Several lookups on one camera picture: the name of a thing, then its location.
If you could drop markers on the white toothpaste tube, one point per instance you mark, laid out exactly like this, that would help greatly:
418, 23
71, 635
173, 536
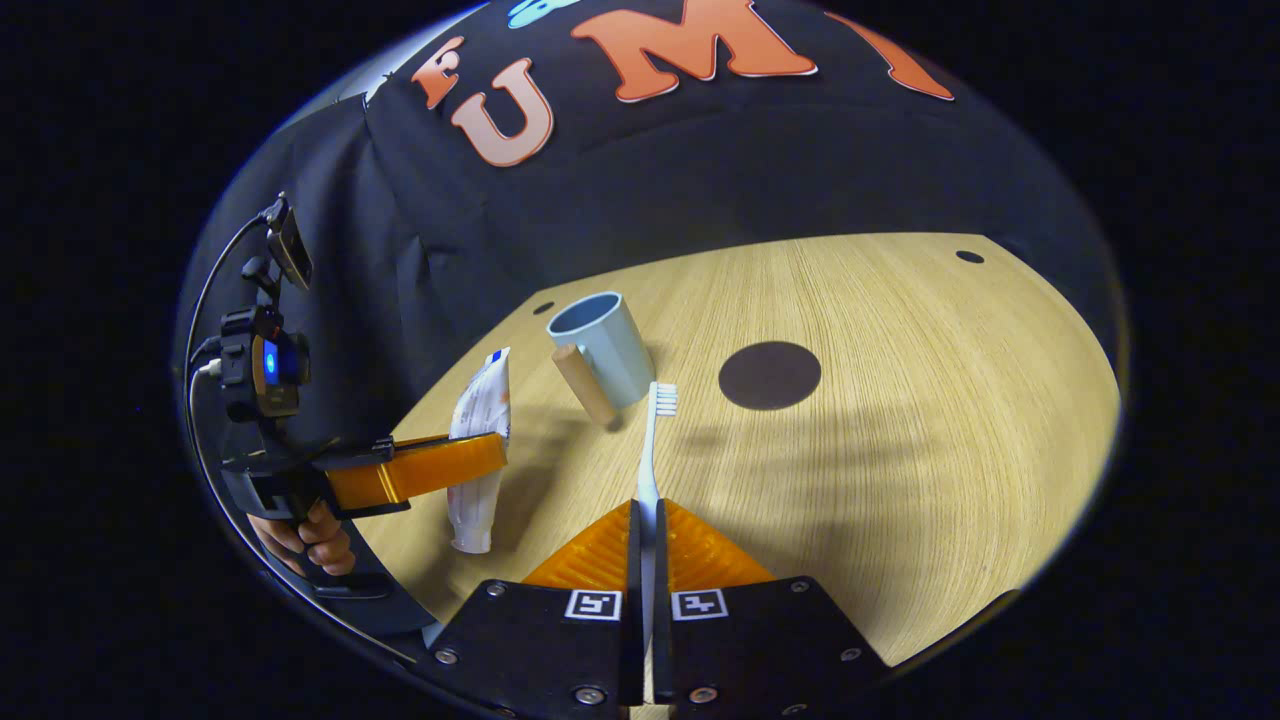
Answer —
480, 410

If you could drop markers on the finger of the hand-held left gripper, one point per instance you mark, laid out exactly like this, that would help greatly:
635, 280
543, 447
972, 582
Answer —
430, 470

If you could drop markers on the round dark brown coaster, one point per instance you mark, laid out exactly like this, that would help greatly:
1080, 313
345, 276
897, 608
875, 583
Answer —
770, 375

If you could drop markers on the black backdrop cloth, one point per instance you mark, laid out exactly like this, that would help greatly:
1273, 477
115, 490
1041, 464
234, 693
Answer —
620, 190

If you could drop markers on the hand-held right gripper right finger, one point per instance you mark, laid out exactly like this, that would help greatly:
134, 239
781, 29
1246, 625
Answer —
760, 640

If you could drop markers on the white toothbrush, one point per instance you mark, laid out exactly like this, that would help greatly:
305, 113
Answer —
650, 460

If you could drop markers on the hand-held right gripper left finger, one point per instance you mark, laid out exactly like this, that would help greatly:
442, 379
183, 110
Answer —
540, 640

